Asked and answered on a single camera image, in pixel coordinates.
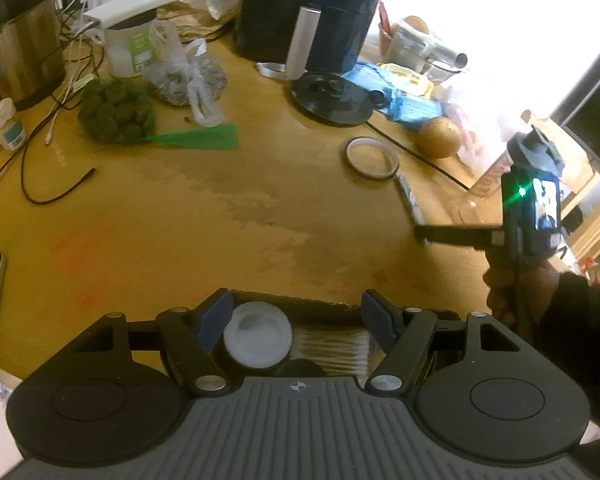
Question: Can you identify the white tub green label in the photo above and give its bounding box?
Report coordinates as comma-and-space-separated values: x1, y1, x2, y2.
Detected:
101, 12, 163, 78

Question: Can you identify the thin black cable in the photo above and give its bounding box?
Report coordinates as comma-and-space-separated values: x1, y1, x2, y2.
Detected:
20, 75, 98, 206

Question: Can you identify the bag of cotton swabs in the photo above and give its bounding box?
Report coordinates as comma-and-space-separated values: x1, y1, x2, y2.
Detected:
285, 330, 381, 378

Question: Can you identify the foil roll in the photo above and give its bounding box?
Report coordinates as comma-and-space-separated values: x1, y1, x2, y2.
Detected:
422, 42, 468, 70

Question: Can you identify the brown onion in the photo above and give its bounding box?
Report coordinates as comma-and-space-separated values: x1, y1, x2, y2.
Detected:
419, 116, 463, 159

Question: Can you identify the small bottle white cap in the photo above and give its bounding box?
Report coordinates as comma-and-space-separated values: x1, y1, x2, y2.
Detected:
0, 97, 27, 152

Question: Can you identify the cardboard container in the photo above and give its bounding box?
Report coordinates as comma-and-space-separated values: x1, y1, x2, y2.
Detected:
200, 287, 461, 381

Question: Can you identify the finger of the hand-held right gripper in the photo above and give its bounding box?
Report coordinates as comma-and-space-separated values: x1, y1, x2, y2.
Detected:
414, 224, 503, 252

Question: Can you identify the glass bowl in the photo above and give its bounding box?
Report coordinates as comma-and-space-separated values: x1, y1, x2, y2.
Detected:
380, 25, 461, 86

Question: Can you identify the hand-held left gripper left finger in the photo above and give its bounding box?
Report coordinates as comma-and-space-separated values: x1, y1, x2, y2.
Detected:
72, 287, 233, 395

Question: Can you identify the brown paper bag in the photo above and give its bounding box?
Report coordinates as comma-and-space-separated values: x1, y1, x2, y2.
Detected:
160, 0, 238, 43

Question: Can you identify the clear bag of dark seeds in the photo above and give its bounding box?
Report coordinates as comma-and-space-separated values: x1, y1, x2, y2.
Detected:
145, 22, 228, 128

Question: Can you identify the tape roll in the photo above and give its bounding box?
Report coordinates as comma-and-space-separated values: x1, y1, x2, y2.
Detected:
344, 136, 400, 181

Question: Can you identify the black kettle base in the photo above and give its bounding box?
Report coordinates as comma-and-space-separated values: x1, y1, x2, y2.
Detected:
292, 71, 388, 126

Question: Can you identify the white cable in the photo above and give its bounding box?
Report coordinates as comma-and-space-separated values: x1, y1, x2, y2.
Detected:
42, 72, 88, 146

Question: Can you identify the white ribbon strap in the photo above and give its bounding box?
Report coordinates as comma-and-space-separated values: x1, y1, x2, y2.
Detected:
256, 60, 293, 81

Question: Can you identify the person's right hand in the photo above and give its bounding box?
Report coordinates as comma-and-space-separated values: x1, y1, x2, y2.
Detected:
482, 260, 561, 333

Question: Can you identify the round brown bun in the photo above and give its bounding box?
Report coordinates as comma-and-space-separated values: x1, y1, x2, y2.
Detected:
400, 16, 431, 36

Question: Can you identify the wooden chair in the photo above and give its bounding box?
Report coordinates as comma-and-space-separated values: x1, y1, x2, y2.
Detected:
560, 160, 600, 256

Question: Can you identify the person's right forearm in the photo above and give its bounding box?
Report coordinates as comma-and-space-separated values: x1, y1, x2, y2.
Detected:
527, 270, 600, 446

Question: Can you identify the black air fryer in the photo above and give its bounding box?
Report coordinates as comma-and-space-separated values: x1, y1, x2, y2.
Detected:
232, 0, 396, 81

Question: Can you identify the white jar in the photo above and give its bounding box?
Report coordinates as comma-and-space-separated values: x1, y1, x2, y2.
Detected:
222, 301, 293, 367

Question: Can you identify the green net bag of produce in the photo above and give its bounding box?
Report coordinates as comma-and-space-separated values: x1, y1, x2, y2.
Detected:
77, 78, 241, 152

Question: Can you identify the steel electric kettle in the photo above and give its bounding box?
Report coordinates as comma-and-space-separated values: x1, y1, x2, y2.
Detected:
0, 0, 67, 112

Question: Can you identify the black kettle base cable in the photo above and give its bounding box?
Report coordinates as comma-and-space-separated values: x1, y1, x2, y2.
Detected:
369, 121, 472, 192

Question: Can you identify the clear shaker bottle grey lid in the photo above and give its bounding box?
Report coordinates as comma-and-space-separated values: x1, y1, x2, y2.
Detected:
467, 127, 566, 221

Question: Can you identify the red packet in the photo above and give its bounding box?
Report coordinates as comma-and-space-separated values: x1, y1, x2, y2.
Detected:
377, 2, 396, 38

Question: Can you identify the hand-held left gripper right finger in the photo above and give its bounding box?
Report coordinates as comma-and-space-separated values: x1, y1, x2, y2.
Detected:
361, 290, 523, 393

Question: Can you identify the dark screen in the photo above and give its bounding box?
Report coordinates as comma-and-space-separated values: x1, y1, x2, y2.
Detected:
550, 37, 600, 181

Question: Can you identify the silver blister strip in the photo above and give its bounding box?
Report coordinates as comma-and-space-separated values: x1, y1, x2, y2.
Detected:
395, 174, 426, 226

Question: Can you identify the white plastic bag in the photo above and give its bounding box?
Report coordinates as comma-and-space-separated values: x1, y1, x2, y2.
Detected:
442, 85, 516, 176

